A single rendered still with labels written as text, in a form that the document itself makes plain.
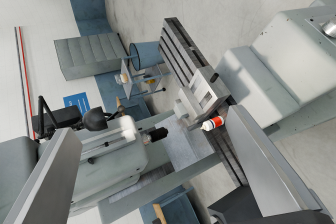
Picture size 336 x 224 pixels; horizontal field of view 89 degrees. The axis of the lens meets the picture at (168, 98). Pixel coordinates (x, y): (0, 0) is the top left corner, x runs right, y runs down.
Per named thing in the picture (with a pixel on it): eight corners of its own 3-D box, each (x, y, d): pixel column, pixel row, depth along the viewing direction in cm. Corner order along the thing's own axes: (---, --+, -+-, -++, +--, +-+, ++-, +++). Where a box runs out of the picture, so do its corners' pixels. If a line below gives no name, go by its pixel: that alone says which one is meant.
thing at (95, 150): (132, 128, 58) (62, 153, 50) (136, 139, 56) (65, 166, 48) (131, 132, 61) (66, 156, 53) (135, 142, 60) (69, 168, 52)
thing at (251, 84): (246, 43, 76) (226, 47, 71) (304, 108, 63) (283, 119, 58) (203, 99, 118) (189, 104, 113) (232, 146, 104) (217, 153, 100)
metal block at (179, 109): (186, 100, 81) (175, 104, 79) (192, 111, 79) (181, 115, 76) (183, 105, 85) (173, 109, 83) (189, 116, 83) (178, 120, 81)
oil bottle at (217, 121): (220, 114, 74) (200, 122, 70) (225, 122, 73) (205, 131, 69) (216, 118, 78) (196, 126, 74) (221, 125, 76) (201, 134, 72)
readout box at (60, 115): (76, 102, 93) (29, 114, 85) (79, 116, 89) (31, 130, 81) (83, 117, 109) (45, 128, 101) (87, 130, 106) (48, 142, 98)
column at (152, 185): (260, 77, 159) (79, 138, 99) (297, 121, 141) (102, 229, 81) (232, 103, 202) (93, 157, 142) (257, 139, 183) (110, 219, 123)
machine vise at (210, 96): (210, 64, 71) (188, 70, 67) (231, 93, 65) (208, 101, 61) (186, 104, 100) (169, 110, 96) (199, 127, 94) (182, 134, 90)
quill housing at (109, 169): (131, 109, 66) (32, 141, 53) (152, 161, 57) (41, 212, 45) (130, 127, 81) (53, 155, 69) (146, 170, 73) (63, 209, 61)
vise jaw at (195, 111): (188, 85, 78) (180, 87, 77) (205, 113, 72) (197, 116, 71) (184, 92, 83) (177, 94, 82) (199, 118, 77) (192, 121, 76)
